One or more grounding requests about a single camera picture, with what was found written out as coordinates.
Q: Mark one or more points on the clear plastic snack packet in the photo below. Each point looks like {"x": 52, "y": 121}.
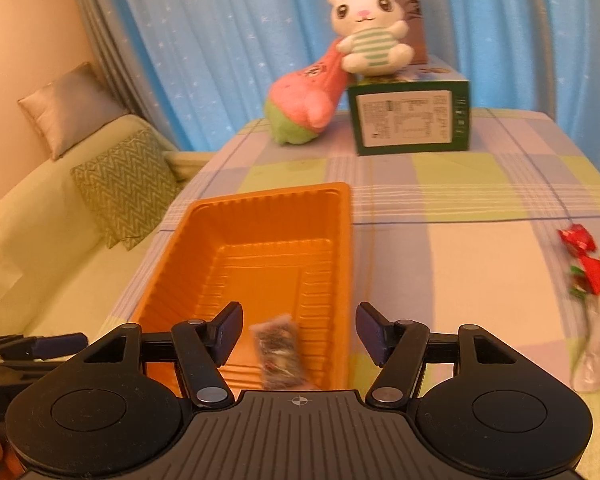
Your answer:
{"x": 597, "y": 365}

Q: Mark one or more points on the brown printed box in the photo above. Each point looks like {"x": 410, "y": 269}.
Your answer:
{"x": 416, "y": 20}

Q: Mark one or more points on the white plush bunny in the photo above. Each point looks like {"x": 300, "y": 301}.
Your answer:
{"x": 365, "y": 15}

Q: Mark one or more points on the checked tablecloth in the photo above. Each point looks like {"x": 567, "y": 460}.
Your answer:
{"x": 480, "y": 240}

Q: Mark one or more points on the chevron patterned cushion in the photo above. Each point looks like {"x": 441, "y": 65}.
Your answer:
{"x": 125, "y": 190}

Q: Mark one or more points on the red snack packet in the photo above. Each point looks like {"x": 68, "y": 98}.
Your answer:
{"x": 594, "y": 272}
{"x": 577, "y": 240}

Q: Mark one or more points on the grey curtain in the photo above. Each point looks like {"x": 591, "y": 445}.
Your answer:
{"x": 105, "y": 35}

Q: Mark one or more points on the orange plastic tray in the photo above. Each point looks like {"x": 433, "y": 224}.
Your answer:
{"x": 260, "y": 240}

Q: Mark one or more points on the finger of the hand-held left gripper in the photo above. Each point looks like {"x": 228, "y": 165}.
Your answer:
{"x": 55, "y": 346}

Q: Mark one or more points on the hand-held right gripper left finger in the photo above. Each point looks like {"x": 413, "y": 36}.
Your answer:
{"x": 229, "y": 331}

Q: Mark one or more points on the green cardboard box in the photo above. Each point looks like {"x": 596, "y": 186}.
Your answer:
{"x": 405, "y": 120}

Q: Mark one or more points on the blue starry curtain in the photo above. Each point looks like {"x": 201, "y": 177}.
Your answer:
{"x": 205, "y": 35}

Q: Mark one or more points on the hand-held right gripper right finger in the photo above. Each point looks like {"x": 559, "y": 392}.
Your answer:
{"x": 370, "y": 332}

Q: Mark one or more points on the cream sofa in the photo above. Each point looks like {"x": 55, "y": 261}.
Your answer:
{"x": 40, "y": 240}

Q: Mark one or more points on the dark snack packet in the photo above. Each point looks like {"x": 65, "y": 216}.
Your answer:
{"x": 280, "y": 355}

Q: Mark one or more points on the grey pillow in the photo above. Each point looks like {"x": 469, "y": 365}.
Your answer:
{"x": 70, "y": 105}

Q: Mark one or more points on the pink and green plush toy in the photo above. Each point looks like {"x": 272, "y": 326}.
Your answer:
{"x": 300, "y": 100}

